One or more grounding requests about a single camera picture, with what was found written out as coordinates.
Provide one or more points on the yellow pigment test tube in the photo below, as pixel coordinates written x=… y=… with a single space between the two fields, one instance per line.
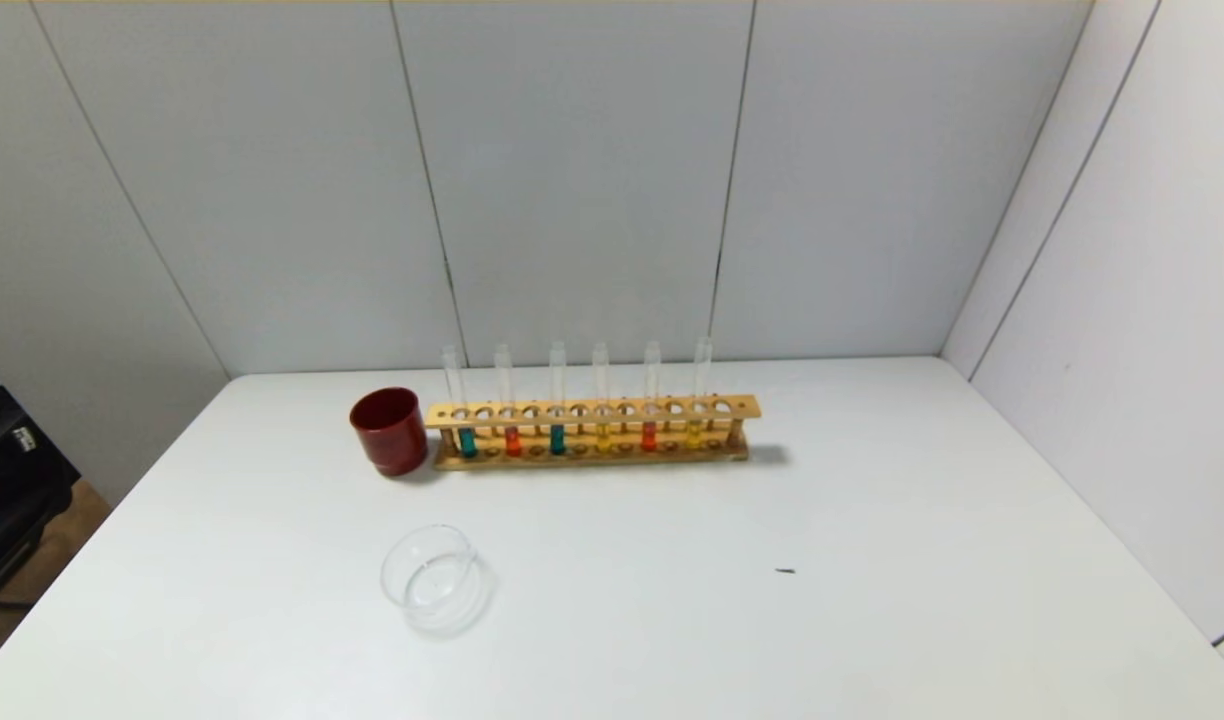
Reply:
x=602 y=437
x=694 y=433

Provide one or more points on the dark red cup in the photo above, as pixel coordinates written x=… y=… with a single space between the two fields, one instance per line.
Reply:
x=390 y=440

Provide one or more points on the blue pigment test tube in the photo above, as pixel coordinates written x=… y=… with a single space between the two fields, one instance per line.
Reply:
x=557 y=440
x=466 y=442

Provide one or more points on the red pigment test tube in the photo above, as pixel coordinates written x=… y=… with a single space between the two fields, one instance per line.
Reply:
x=649 y=437
x=512 y=442

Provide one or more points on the clear glass beaker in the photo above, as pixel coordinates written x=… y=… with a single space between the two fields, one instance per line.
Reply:
x=434 y=590

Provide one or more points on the wooden test tube rack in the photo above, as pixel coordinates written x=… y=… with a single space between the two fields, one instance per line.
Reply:
x=532 y=422

